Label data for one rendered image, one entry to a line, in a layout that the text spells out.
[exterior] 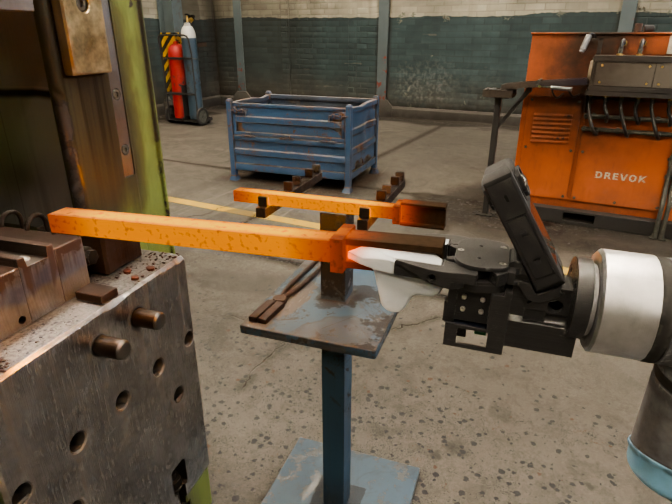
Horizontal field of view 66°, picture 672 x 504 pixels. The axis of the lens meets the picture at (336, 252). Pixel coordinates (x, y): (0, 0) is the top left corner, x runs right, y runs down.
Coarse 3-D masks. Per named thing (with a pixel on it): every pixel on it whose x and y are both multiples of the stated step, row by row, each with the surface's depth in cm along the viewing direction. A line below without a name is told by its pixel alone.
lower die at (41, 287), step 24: (24, 240) 67; (48, 240) 70; (72, 240) 70; (0, 264) 63; (24, 264) 63; (48, 264) 66; (72, 264) 70; (0, 288) 60; (24, 288) 63; (48, 288) 67; (72, 288) 71; (0, 312) 60; (24, 312) 64; (0, 336) 61
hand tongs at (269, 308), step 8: (312, 264) 136; (304, 272) 132; (312, 272) 132; (296, 280) 128; (304, 280) 127; (288, 288) 124; (296, 288) 123; (280, 296) 119; (288, 296) 121; (264, 304) 116; (272, 304) 117; (280, 304) 116; (256, 312) 113; (264, 312) 113; (272, 312) 113; (256, 320) 111; (264, 320) 110
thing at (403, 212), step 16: (240, 192) 106; (256, 192) 105; (272, 192) 105; (288, 192) 105; (304, 208) 102; (320, 208) 101; (336, 208) 100; (352, 208) 99; (384, 208) 96; (400, 208) 95; (416, 208) 95; (432, 208) 94; (400, 224) 97; (416, 224) 96; (432, 224) 95
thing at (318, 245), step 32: (64, 224) 59; (96, 224) 58; (128, 224) 56; (160, 224) 55; (192, 224) 55; (224, 224) 55; (256, 224) 54; (352, 224) 52; (288, 256) 51; (320, 256) 50
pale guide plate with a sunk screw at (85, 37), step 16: (64, 0) 78; (80, 0) 82; (96, 0) 84; (64, 16) 79; (80, 16) 82; (96, 16) 85; (64, 32) 80; (80, 32) 82; (96, 32) 85; (64, 48) 81; (80, 48) 82; (96, 48) 85; (64, 64) 82; (80, 64) 83; (96, 64) 86
